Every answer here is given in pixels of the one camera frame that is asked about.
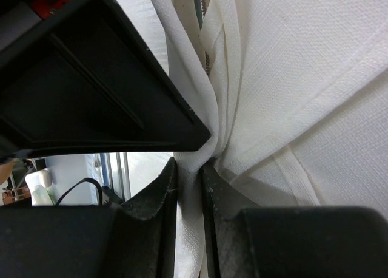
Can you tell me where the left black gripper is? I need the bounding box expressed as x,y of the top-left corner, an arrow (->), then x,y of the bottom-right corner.
1,0 -> 210,163

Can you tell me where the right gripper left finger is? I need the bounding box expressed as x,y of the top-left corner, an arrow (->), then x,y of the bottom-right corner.
1,159 -> 178,277

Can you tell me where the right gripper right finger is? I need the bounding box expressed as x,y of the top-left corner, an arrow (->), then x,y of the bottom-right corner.
200,163 -> 387,277

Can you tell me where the white cloth napkin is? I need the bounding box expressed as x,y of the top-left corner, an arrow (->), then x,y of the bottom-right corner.
121,0 -> 388,278

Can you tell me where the white bottle in background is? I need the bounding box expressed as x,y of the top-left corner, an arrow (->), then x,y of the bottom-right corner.
38,169 -> 52,188

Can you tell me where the black cable in background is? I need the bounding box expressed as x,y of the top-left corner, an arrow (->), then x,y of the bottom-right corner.
54,177 -> 104,206

